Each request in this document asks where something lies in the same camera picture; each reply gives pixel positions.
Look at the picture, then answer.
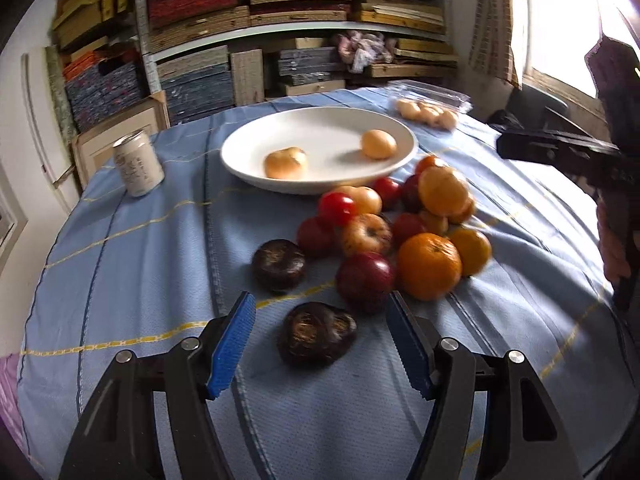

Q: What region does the large orange mandarin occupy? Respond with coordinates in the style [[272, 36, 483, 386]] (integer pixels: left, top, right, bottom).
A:
[[396, 233, 462, 301]]

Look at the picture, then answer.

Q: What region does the dark brown chestnut fruit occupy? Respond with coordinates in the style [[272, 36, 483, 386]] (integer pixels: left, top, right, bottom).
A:
[[277, 301, 358, 370]]

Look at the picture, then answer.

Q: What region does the dark red plum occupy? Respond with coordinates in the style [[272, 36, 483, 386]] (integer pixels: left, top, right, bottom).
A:
[[335, 252, 395, 316], [390, 212, 426, 248]]

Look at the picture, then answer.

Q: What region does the yellow-orange plum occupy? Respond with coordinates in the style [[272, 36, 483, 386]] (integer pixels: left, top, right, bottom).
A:
[[419, 210, 449, 236], [449, 228, 492, 278]]

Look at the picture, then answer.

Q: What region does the tan scarred round fruit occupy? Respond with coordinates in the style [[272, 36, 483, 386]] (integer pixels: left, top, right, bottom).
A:
[[418, 166, 475, 224]]

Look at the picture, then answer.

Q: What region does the red cherry tomato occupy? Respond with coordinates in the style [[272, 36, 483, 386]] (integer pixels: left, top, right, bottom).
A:
[[318, 192, 358, 228]]

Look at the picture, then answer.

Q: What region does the large tan round fruit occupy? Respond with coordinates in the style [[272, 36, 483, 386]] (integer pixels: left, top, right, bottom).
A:
[[360, 129, 397, 159]]

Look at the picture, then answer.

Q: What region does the person right hand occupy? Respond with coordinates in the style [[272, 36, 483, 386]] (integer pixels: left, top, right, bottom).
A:
[[597, 200, 631, 285]]

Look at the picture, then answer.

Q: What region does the beige curtain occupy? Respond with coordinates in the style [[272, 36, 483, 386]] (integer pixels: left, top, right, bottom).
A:
[[469, 0, 521, 88]]

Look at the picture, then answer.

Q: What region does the blue checked tablecloth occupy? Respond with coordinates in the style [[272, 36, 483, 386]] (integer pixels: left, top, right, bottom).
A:
[[17, 89, 639, 479]]

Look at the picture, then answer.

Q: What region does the clear plastic fruit box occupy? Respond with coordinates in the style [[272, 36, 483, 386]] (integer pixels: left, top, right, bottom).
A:
[[385, 80, 473, 132]]

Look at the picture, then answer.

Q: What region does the white beverage can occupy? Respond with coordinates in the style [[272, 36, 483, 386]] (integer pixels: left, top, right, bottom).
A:
[[113, 130, 165, 198]]

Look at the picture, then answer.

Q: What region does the white ceramic plate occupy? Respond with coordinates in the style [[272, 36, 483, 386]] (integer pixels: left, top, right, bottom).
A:
[[220, 106, 418, 195]]

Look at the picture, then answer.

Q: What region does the purple cloth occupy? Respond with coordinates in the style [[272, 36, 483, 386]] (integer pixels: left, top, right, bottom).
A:
[[0, 353, 28, 455]]

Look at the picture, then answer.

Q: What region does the framed picture leaning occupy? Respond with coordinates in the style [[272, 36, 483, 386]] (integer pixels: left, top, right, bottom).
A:
[[72, 90, 170, 190]]

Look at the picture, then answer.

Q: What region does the pink plastic bag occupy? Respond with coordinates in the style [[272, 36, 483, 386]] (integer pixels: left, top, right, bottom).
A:
[[335, 30, 396, 74]]

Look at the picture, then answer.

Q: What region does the metal storage shelf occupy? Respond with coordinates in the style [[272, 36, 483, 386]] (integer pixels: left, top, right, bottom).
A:
[[51, 0, 458, 131]]

